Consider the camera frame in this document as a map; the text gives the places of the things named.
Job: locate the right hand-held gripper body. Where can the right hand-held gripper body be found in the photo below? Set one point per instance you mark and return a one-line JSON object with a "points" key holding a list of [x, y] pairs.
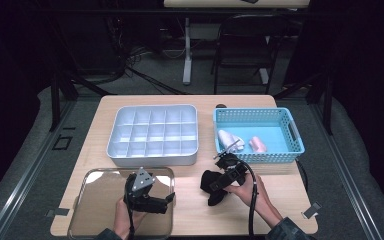
{"points": [[233, 168]]}

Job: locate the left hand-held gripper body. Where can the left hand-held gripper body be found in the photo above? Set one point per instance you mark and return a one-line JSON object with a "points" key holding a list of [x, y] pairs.
{"points": [[140, 196]]}

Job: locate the black sock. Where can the black sock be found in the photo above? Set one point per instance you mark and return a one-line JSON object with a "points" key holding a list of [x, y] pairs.
{"points": [[210, 193]]}

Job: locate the white sock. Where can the white sock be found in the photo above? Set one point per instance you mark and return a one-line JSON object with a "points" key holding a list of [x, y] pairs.
{"points": [[228, 138]]}

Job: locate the pink sock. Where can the pink sock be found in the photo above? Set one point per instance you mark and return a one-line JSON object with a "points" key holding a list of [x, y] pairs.
{"points": [[257, 144]]}

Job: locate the clear plastic box lid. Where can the clear plastic box lid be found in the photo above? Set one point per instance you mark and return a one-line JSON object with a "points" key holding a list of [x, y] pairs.
{"points": [[96, 200]]}

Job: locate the blue plastic basket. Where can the blue plastic basket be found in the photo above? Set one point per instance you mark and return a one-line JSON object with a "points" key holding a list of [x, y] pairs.
{"points": [[246, 118]]}

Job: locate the white compartment organizer box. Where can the white compartment organizer box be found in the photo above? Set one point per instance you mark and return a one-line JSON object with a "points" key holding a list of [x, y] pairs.
{"points": [[153, 133]]}

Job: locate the person's right hand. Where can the person's right hand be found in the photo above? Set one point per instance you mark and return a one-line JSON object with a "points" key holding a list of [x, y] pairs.
{"points": [[246, 195]]}

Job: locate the person's left hand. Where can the person's left hand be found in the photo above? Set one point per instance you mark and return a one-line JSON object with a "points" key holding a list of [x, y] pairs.
{"points": [[125, 216]]}

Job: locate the small dark round object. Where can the small dark round object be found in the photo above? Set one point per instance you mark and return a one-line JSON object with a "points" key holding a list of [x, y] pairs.
{"points": [[220, 106]]}

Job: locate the grey tape strip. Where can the grey tape strip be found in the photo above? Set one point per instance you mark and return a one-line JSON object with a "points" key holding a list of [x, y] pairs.
{"points": [[57, 212], [311, 210]]}

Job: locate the black square tape outline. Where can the black square tape outline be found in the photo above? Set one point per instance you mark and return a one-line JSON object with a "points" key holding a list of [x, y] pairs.
{"points": [[54, 143]]}

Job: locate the black metal stand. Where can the black metal stand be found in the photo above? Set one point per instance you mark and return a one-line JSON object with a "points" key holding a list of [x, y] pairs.
{"points": [[55, 100], [327, 106]]}

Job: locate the white desk leg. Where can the white desk leg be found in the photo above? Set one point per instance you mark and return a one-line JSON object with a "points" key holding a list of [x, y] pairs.
{"points": [[187, 60]]}

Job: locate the black folding chair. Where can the black folding chair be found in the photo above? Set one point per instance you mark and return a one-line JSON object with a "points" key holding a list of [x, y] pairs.
{"points": [[246, 43]]}

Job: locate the dark object on desk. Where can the dark object on desk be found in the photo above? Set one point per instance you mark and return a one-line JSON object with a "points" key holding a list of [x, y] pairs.
{"points": [[250, 1]]}

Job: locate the metal floor rail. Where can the metal floor rail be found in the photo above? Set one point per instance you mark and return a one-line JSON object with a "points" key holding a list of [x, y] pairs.
{"points": [[23, 180], [346, 173]]}

